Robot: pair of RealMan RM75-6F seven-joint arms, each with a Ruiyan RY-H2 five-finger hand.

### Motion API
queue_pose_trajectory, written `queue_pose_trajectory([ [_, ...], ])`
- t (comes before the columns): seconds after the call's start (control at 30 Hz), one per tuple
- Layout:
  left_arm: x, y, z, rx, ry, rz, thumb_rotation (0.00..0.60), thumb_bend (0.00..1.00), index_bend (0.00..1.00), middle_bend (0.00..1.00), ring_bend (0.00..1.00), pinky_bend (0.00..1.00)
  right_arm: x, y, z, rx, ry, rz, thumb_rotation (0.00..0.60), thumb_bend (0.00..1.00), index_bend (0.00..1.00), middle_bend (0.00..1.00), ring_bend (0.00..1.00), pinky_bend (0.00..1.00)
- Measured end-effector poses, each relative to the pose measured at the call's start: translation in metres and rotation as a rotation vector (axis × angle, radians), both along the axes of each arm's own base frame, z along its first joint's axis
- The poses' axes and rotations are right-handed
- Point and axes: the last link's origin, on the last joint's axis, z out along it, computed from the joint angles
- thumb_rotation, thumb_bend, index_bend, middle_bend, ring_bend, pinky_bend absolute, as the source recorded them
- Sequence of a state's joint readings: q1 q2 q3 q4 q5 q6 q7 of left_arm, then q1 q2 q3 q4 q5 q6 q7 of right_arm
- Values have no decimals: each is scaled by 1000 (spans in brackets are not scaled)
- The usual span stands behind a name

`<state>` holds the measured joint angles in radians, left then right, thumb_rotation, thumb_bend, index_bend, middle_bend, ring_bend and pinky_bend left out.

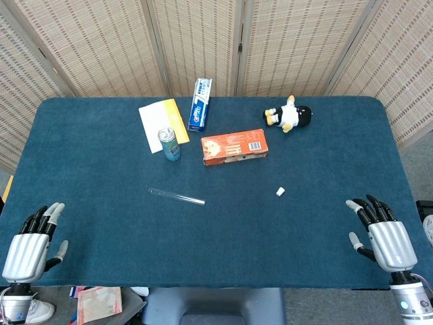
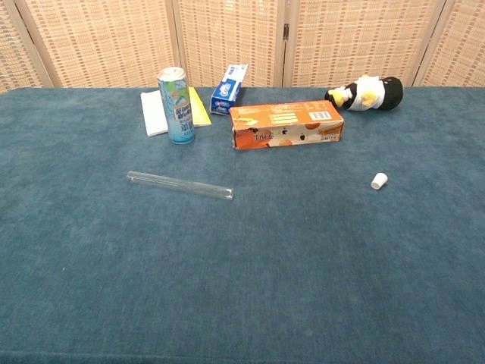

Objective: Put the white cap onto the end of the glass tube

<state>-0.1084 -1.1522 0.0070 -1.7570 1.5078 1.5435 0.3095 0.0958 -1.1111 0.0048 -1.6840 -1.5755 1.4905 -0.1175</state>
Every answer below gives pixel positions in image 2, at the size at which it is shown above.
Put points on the orange cracker box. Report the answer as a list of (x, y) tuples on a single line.
[(284, 125)]

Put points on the blue white toothpaste box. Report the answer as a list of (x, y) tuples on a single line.
[(225, 95)]

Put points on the blue tablecloth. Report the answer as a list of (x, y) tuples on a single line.
[(242, 265)]

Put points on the small white cap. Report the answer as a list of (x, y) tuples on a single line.
[(379, 181)]

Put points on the woven bamboo folding screen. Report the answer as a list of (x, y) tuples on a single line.
[(102, 38)]

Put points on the clear glass test tube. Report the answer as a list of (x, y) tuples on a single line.
[(182, 185)]

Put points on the teal drink can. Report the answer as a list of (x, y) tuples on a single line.
[(178, 110)]

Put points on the penguin plush toy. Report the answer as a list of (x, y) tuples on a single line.
[(390, 95)]

